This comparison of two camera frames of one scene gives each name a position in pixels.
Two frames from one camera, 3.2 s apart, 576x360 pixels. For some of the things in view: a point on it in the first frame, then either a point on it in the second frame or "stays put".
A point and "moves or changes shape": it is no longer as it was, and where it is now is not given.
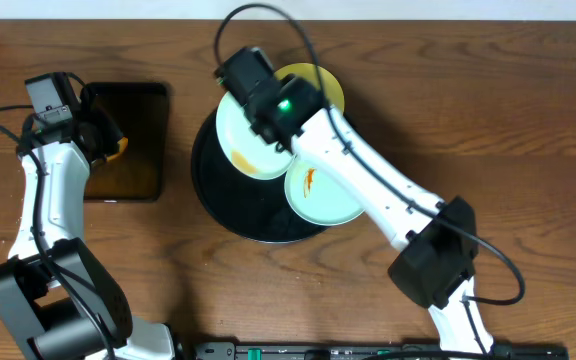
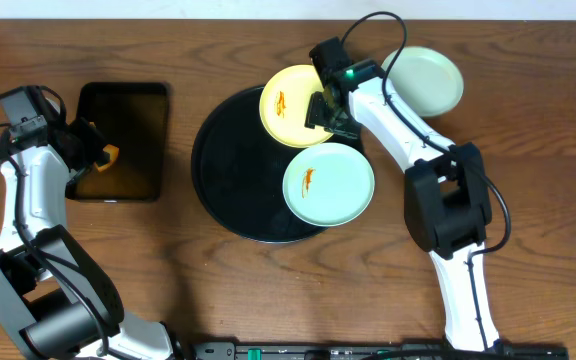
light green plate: [247, 152] -> [426, 79]
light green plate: [316, 198] stays put
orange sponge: [123, 143] moves or changes shape
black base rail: [374, 351] stays put
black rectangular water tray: [139, 111] stays put
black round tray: [252, 209] stays put
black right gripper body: [257, 119] -> [340, 120]
